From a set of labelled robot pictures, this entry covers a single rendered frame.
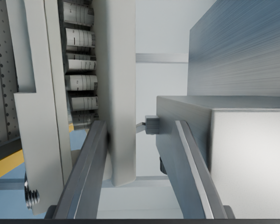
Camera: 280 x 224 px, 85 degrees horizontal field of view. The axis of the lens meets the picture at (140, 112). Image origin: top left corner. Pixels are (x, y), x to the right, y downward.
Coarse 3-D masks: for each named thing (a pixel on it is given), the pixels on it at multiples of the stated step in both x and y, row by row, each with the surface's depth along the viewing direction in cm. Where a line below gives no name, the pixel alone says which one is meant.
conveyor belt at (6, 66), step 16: (0, 0) 19; (0, 16) 19; (0, 32) 19; (0, 48) 19; (0, 64) 19; (0, 80) 19; (16, 80) 22; (0, 96) 19; (0, 112) 19; (0, 128) 19; (16, 128) 22
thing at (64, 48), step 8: (64, 0) 13; (72, 0) 13; (64, 24) 13; (72, 24) 13; (64, 48) 13; (72, 48) 14; (80, 48) 14; (88, 48) 14; (64, 72) 18; (72, 72) 19; (80, 72) 18
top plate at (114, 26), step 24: (96, 0) 11; (120, 0) 9; (96, 24) 12; (120, 24) 9; (96, 48) 12; (120, 48) 10; (96, 72) 13; (120, 72) 10; (120, 96) 10; (120, 120) 11; (120, 144) 11; (120, 168) 11
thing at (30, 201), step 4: (24, 176) 9; (24, 180) 9; (24, 184) 9; (24, 188) 9; (28, 188) 9; (24, 192) 9; (28, 192) 9; (36, 192) 9; (28, 196) 9; (32, 196) 9; (36, 196) 9; (28, 200) 9; (32, 200) 9; (36, 200) 9; (28, 204) 9; (32, 204) 9; (28, 208) 9
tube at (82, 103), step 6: (66, 96) 13; (72, 96) 13; (78, 96) 13; (84, 96) 13; (90, 96) 13; (96, 96) 14; (72, 102) 12; (78, 102) 13; (84, 102) 13; (90, 102) 13; (96, 102) 13; (72, 108) 13; (78, 108) 13; (84, 108) 13; (90, 108) 13; (96, 108) 14
